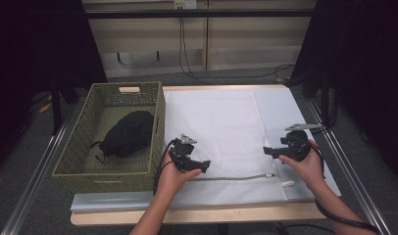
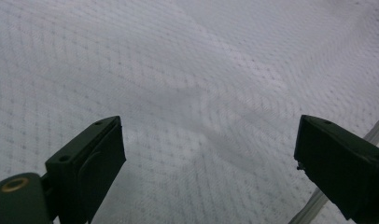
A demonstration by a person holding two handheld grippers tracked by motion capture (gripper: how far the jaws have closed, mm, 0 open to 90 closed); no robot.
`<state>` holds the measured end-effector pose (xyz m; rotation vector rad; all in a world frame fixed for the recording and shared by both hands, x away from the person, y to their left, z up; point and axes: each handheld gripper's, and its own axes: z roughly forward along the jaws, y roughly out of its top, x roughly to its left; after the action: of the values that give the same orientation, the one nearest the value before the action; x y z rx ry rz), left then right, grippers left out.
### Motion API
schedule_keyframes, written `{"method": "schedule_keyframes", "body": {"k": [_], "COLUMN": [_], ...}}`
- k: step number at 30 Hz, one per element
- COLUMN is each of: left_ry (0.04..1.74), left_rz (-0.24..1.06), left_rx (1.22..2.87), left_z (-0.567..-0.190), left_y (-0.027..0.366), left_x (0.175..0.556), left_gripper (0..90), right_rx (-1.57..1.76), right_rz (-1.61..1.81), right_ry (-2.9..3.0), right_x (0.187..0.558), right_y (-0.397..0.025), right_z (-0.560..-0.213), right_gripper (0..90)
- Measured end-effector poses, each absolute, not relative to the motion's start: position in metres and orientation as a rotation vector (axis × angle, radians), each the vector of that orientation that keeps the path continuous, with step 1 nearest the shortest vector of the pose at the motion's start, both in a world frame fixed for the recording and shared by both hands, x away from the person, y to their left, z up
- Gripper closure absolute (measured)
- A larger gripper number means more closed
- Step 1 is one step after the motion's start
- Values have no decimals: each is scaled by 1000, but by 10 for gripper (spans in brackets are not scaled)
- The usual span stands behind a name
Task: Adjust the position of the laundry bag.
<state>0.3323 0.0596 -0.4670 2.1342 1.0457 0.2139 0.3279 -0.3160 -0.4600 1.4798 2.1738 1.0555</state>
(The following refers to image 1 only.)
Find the person's right hand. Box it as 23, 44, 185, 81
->
278, 140, 325, 194

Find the black wall cable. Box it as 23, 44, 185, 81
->
177, 18, 215, 86
181, 18, 297, 80

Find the white mesh laundry bag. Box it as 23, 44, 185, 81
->
162, 90, 297, 210

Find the right hand-held gripper cable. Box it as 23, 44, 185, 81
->
309, 143, 381, 235

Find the black curtain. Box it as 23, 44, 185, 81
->
286, 0, 398, 184
0, 0, 108, 184

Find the black garment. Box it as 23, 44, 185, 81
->
90, 110, 155, 164

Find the black metal stand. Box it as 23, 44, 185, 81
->
320, 70, 330, 123
49, 76, 63, 136

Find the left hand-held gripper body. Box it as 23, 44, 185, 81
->
169, 133, 198, 172

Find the yellow cable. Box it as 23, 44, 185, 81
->
39, 93, 53, 114

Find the black horizontal bar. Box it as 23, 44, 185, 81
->
83, 9, 316, 20

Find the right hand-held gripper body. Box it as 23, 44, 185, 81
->
280, 122, 323, 163

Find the green woven basket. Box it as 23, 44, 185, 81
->
52, 81, 167, 194

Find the black floor cable bundle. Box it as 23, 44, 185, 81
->
309, 94, 339, 135

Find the person's left hand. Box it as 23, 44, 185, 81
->
156, 152, 203, 200

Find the white wall socket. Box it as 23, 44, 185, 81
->
174, 0, 197, 10

